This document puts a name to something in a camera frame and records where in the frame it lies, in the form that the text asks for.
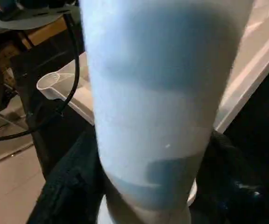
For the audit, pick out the white plastic table leg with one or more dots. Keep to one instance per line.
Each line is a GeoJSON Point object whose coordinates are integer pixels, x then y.
{"type": "Point", "coordinates": [153, 105]}

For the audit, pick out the black mat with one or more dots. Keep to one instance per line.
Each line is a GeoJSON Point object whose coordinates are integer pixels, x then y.
{"type": "Point", "coordinates": [260, 116]}

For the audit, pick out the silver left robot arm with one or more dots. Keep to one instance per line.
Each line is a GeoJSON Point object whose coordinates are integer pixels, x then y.
{"type": "Point", "coordinates": [20, 21]}

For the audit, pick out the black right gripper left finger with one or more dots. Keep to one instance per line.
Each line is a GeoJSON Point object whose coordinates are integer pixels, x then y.
{"type": "Point", "coordinates": [69, 186]}

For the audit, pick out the white plastic table top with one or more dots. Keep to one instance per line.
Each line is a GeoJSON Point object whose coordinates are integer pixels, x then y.
{"type": "Point", "coordinates": [253, 58]}

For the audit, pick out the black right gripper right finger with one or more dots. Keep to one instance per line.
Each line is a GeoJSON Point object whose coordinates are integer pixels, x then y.
{"type": "Point", "coordinates": [229, 186]}

